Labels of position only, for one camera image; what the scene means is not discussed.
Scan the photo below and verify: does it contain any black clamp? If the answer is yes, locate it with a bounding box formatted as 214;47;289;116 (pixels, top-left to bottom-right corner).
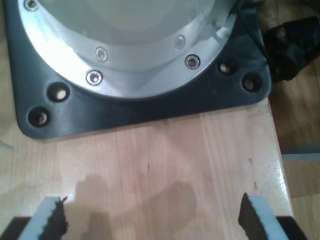
263;16;320;83

